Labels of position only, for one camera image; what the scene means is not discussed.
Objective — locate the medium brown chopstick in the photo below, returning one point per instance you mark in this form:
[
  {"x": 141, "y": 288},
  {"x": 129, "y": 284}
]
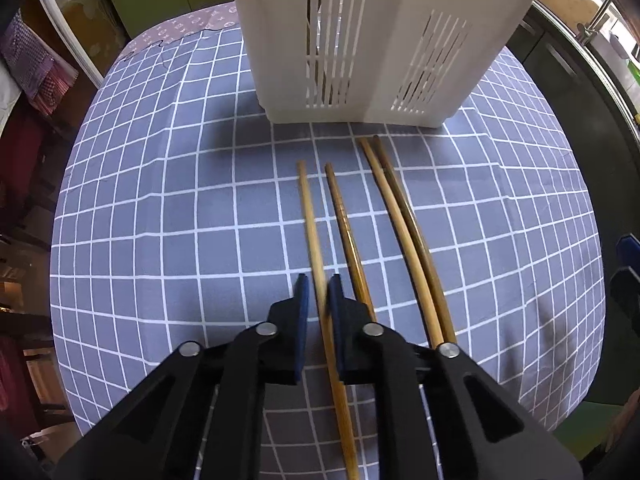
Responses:
[{"x": 352, "y": 257}]

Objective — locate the purple hanging apron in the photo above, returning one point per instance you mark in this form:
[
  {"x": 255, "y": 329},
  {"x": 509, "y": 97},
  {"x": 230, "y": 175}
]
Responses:
[{"x": 37, "y": 69}]

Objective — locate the blue checkered tablecloth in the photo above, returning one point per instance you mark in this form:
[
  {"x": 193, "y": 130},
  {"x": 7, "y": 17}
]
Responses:
[{"x": 179, "y": 219}]

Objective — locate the left gripper blue-padded camera left finger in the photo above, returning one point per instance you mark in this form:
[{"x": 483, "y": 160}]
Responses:
[{"x": 199, "y": 413}]

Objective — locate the white plastic utensil holder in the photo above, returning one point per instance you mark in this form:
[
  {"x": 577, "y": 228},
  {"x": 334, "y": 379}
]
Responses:
[{"x": 401, "y": 62}]

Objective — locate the steel kitchen faucet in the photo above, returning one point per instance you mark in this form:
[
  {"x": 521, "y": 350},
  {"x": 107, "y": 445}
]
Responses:
[{"x": 587, "y": 30}]

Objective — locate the left gripper blue-padded camera right finger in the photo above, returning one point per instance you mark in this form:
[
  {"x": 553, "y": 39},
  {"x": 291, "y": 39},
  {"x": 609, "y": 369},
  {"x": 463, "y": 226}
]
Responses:
[{"x": 438, "y": 414}]

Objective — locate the wooden cutting board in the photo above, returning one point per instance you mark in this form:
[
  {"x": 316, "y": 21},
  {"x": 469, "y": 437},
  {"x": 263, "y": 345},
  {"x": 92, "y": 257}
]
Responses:
[{"x": 572, "y": 12}]

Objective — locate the person's right hand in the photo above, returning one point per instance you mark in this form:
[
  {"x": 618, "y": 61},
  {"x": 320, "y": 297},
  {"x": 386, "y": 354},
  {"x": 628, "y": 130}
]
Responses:
[{"x": 621, "y": 421}]

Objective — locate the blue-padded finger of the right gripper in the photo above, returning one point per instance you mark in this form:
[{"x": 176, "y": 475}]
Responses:
[{"x": 628, "y": 249}]

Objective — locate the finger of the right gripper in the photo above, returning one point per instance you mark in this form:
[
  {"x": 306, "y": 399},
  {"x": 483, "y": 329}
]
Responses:
[{"x": 625, "y": 291}]

